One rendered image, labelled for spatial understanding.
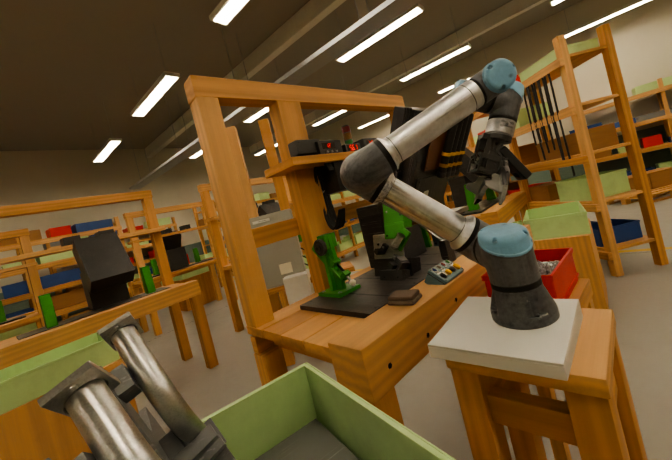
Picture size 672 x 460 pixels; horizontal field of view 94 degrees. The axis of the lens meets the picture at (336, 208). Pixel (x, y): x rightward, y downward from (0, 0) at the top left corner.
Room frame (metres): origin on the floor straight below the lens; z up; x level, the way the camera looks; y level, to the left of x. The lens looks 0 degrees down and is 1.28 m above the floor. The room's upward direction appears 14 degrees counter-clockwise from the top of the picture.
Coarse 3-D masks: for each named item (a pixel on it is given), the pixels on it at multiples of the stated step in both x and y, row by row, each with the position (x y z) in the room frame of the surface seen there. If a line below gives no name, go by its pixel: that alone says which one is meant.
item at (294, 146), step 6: (288, 144) 1.51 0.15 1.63; (294, 144) 1.47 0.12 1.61; (300, 144) 1.48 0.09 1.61; (306, 144) 1.50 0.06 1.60; (312, 144) 1.53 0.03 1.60; (294, 150) 1.48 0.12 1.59; (300, 150) 1.47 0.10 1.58; (306, 150) 1.50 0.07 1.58; (312, 150) 1.52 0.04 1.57; (294, 156) 1.49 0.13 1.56
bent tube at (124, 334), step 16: (128, 320) 0.43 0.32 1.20; (112, 336) 0.42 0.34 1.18; (128, 336) 0.42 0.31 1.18; (128, 352) 0.41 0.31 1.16; (144, 352) 0.41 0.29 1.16; (128, 368) 0.40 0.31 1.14; (144, 368) 0.39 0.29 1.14; (160, 368) 0.40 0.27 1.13; (144, 384) 0.39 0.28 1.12; (160, 384) 0.39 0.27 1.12; (160, 400) 0.38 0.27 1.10; (176, 400) 0.39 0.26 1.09; (160, 416) 0.39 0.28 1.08; (176, 416) 0.39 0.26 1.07; (192, 416) 0.41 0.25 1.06; (176, 432) 0.40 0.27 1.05; (192, 432) 0.41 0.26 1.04
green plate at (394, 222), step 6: (384, 210) 1.49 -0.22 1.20; (390, 210) 1.46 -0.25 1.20; (384, 216) 1.49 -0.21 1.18; (390, 216) 1.46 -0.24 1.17; (396, 216) 1.43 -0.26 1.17; (402, 216) 1.41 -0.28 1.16; (384, 222) 1.49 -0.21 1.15; (390, 222) 1.46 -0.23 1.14; (396, 222) 1.43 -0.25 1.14; (402, 222) 1.41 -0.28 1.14; (408, 222) 1.45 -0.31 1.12; (384, 228) 1.48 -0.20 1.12; (390, 228) 1.46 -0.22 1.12; (396, 228) 1.43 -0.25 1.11; (390, 234) 1.45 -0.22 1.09; (396, 234) 1.43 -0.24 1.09
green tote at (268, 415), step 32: (288, 384) 0.65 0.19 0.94; (320, 384) 0.62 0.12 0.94; (224, 416) 0.58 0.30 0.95; (256, 416) 0.61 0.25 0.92; (288, 416) 0.65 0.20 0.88; (320, 416) 0.66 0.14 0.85; (352, 416) 0.53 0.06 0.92; (384, 416) 0.46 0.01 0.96; (256, 448) 0.60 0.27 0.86; (352, 448) 0.56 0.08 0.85; (384, 448) 0.47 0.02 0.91; (416, 448) 0.40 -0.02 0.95
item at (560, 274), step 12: (540, 252) 1.21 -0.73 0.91; (552, 252) 1.18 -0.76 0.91; (564, 252) 1.15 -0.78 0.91; (540, 264) 1.18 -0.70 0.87; (552, 264) 1.14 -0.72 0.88; (564, 264) 1.03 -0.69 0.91; (552, 276) 0.93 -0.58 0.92; (564, 276) 1.02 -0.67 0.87; (576, 276) 1.11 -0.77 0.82; (552, 288) 0.94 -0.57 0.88; (564, 288) 1.00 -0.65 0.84
